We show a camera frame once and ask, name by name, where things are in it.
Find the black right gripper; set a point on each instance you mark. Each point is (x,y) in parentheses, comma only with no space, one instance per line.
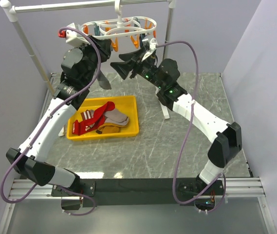
(124,68)

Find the red sock with stripes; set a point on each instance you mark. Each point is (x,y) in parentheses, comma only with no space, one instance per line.
(91,119)

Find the yellow plastic bin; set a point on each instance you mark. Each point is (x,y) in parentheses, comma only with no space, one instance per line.
(125,104)

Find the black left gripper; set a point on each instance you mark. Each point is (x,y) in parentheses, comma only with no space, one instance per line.
(104,47)

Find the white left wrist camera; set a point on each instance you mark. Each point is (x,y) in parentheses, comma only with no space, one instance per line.
(72,38)

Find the brown striped grey sock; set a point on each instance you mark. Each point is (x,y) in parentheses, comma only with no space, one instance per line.
(110,117)

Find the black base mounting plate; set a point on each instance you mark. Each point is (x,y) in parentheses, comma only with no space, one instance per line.
(141,191)

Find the aluminium rail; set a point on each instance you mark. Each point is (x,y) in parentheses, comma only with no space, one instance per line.
(235,188)

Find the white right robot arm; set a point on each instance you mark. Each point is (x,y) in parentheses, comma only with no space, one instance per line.
(225,138)

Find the white and silver drying rack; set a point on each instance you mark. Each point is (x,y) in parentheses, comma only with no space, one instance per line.
(11,12)

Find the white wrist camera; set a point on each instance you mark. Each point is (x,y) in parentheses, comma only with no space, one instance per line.
(72,38)
(149,44)

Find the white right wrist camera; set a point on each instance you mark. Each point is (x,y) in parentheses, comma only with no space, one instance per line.
(149,44)

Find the white clip hanger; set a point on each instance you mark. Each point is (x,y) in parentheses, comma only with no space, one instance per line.
(136,28)

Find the mustard yellow sock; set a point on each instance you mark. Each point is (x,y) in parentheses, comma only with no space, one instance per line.
(108,129)

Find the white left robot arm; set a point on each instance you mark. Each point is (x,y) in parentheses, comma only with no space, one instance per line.
(78,68)

